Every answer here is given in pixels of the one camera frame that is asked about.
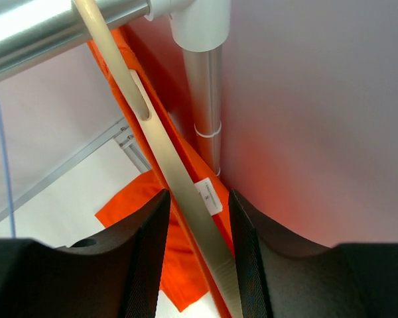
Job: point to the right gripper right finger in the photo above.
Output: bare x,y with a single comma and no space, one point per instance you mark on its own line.
282,274

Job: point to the beige hanger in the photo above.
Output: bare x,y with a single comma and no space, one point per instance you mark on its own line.
195,215

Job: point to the blue wire hanger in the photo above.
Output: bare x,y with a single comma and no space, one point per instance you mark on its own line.
7,176

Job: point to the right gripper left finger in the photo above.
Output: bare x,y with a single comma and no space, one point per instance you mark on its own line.
114,273

